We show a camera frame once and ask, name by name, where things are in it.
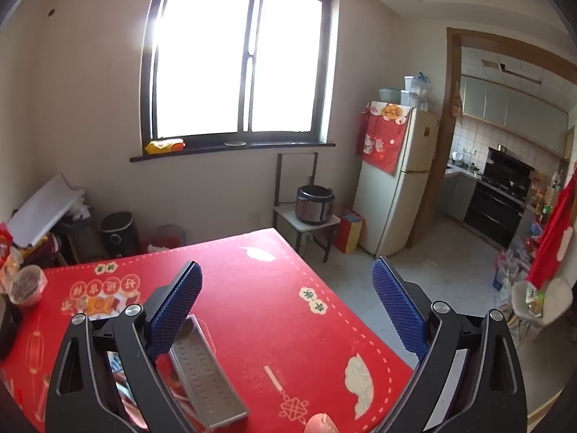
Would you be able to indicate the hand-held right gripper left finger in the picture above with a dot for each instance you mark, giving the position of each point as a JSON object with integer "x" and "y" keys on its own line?
{"x": 176, "y": 311}

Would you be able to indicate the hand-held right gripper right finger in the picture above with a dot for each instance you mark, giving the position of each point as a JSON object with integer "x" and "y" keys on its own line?
{"x": 399, "y": 306}

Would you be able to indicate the metal utensil tray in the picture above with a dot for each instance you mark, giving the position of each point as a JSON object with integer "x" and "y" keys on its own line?
{"x": 203, "y": 379}

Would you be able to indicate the clear storage box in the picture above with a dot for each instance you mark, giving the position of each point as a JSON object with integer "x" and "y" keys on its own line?
{"x": 169, "y": 237}

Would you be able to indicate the red printed table mat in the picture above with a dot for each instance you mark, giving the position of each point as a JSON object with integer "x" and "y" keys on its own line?
{"x": 252, "y": 306}

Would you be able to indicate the red yellow box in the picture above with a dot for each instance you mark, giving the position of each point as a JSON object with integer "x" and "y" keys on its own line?
{"x": 347, "y": 232}

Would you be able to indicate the cream refrigerator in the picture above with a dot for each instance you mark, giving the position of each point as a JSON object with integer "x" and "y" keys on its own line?
{"x": 387, "y": 207}

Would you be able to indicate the pile of plastic bags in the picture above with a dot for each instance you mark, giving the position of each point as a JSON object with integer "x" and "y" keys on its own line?
{"x": 511, "y": 266}

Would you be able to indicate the black silver rice cooker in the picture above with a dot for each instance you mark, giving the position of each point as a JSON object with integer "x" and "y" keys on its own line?
{"x": 314, "y": 205}

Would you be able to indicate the black kitchen range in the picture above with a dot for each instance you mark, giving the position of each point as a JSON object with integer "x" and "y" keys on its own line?
{"x": 496, "y": 207}

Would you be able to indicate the small white side table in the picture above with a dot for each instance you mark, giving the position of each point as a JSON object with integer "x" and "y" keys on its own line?
{"x": 288, "y": 216}

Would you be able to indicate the clear plastic food container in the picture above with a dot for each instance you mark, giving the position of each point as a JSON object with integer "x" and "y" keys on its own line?
{"x": 28, "y": 285}

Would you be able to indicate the white chair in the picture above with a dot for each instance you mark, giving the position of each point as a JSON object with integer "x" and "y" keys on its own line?
{"x": 556, "y": 302}

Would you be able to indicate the red printed refrigerator cloth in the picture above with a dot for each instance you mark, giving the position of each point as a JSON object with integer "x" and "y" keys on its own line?
{"x": 383, "y": 144}

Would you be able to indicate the yellow orange packet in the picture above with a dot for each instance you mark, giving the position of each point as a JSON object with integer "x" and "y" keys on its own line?
{"x": 164, "y": 146}

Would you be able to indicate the grey flat board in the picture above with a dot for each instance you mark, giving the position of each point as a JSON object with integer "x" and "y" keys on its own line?
{"x": 45, "y": 207}

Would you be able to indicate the black flat object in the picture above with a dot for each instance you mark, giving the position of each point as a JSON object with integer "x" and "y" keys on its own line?
{"x": 8, "y": 329}

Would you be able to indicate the red hanging cloth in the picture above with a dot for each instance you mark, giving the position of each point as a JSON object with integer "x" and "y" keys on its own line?
{"x": 554, "y": 239}

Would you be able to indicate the white round lid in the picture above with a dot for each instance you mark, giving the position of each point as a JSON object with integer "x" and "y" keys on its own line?
{"x": 235, "y": 144}

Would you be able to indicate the bottles on kitchen counter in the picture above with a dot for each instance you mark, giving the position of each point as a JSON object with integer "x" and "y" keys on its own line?
{"x": 543, "y": 198}

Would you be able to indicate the red snack bag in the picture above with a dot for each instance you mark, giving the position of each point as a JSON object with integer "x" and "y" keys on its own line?
{"x": 5, "y": 239}

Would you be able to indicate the dark window sill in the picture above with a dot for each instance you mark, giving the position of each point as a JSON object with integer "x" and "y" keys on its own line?
{"x": 270, "y": 148}

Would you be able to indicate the dark framed window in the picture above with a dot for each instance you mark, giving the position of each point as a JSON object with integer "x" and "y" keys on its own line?
{"x": 203, "y": 54}

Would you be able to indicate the wooden door frame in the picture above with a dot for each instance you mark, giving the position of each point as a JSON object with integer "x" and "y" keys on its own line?
{"x": 444, "y": 144}

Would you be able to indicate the black metal frame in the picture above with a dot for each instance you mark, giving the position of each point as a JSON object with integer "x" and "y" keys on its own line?
{"x": 279, "y": 176}

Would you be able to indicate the kitchen wall cabinets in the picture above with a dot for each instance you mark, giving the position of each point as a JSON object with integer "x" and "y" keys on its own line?
{"x": 509, "y": 108}

